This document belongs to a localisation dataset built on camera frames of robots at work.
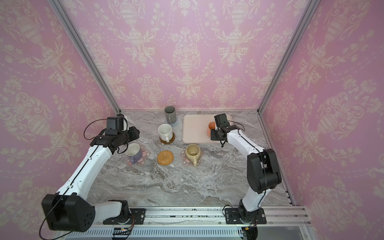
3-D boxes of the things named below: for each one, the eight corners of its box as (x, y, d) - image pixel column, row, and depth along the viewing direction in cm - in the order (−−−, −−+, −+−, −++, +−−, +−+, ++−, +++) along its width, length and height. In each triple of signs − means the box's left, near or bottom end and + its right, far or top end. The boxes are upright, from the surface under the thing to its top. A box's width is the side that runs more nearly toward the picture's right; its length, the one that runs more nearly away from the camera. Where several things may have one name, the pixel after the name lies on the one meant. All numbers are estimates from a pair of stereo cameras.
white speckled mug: (159, 146, 102) (156, 138, 95) (161, 131, 110) (159, 123, 102) (171, 146, 102) (170, 138, 95) (173, 131, 110) (172, 123, 102)
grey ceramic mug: (165, 128, 112) (163, 117, 103) (167, 116, 120) (165, 105, 111) (175, 128, 112) (173, 117, 103) (176, 116, 120) (175, 105, 111)
